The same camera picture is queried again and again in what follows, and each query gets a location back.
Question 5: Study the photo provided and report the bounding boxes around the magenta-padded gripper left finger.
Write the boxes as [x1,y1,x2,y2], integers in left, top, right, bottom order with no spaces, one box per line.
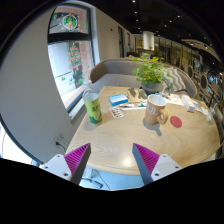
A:
[39,142,92,186]

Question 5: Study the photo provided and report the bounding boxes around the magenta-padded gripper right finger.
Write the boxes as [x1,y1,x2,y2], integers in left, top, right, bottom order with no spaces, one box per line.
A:
[132,142,183,186]

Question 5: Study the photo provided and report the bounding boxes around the clear bottle with green label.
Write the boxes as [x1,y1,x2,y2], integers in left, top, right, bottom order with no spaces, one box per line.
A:
[82,80,103,125]

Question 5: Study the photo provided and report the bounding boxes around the flat round red coaster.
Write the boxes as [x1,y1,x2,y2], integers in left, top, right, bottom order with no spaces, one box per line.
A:
[169,115,183,129]

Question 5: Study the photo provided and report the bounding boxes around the tan ceramic mug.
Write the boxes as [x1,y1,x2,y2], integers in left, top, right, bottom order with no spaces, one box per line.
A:
[143,94,170,127]

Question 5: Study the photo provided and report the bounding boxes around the white printed paper sheet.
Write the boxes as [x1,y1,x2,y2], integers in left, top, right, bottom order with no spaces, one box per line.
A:
[166,94,184,106]

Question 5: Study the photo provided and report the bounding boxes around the clear plastic cup with straw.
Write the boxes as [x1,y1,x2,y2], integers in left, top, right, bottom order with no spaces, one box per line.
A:
[205,103,218,124]

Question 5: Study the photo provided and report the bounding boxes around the small white tube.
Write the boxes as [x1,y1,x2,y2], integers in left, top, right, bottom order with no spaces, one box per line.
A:
[118,103,136,109]

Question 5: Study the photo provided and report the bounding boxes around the pill blister pack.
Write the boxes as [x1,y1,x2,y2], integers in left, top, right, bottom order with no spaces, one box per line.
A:
[108,105,125,119]

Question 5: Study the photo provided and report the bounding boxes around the flat blue box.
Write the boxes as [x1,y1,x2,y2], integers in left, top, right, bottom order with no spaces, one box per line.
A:
[108,93,129,107]

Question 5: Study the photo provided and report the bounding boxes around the grey chevron cushion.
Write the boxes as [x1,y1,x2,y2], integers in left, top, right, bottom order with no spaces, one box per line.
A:
[163,66,188,93]

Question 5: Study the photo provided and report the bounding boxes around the group of dining chairs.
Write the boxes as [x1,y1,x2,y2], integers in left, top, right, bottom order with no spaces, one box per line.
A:
[186,63,224,111]

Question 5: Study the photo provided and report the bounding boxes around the green potted plant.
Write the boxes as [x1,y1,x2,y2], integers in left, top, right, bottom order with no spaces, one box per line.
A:
[130,53,174,96]

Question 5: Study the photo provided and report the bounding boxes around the window with festive stickers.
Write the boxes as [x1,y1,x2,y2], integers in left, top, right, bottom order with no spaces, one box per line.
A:
[47,3,96,113]

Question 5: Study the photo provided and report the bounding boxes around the grey curved sofa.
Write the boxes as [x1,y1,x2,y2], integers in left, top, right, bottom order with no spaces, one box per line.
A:
[89,58,198,99]

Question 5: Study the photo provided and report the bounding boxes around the group of ceiling lights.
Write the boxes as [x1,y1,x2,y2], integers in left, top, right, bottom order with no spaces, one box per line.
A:
[131,0,209,26]

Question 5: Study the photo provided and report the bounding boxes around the white wall socket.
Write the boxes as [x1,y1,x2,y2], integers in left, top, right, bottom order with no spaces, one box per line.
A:
[53,132,69,149]

